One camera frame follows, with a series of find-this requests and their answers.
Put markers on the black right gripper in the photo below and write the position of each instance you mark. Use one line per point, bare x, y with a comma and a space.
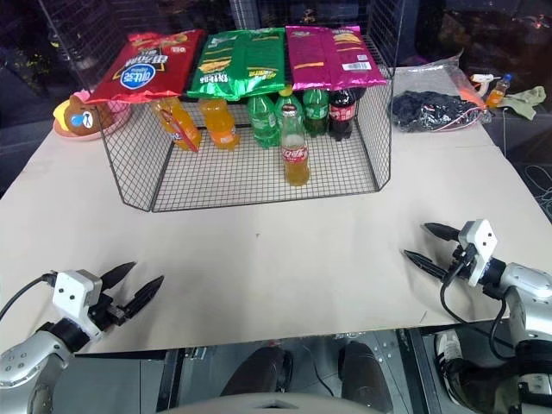
460, 261

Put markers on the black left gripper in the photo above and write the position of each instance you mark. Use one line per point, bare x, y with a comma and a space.
110, 312

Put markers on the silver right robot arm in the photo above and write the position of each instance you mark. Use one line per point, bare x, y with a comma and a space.
530, 297

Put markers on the dark cola plastic bottle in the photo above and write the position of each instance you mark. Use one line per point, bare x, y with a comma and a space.
343, 116

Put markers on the glass bottle with orange drink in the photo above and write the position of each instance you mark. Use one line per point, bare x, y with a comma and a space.
295, 168

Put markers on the small orange glue bottle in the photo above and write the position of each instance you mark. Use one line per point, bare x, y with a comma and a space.
497, 94

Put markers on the orange soda plastic bottle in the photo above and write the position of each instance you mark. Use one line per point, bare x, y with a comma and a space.
220, 125
177, 123

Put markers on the white sneaker with black stripes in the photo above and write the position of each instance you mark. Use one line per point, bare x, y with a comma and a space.
447, 351

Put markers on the beige cardboard table cover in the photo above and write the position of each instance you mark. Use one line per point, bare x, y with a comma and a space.
259, 267

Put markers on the black cloth bundle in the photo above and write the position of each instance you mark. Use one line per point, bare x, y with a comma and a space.
431, 112

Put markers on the pink plate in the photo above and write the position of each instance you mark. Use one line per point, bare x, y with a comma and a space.
73, 135

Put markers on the clear plastic bag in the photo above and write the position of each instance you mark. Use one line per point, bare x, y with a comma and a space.
453, 77

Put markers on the white glue gun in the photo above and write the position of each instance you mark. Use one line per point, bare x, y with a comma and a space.
482, 82

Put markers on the green cloth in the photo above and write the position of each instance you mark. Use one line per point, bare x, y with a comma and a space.
526, 101

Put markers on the brown bear plush toy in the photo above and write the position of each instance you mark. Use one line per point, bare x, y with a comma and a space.
82, 115

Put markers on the magenta chip bag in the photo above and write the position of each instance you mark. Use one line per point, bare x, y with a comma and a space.
328, 60

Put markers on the red chip bag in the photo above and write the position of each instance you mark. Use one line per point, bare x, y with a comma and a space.
142, 69

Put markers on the green chip bag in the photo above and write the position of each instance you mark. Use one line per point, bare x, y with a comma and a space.
233, 64

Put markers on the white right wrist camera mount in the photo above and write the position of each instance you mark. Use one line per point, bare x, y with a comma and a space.
481, 246

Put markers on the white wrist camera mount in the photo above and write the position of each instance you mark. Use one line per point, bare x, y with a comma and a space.
71, 293
481, 246

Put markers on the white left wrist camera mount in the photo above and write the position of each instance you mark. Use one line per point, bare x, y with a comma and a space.
71, 293

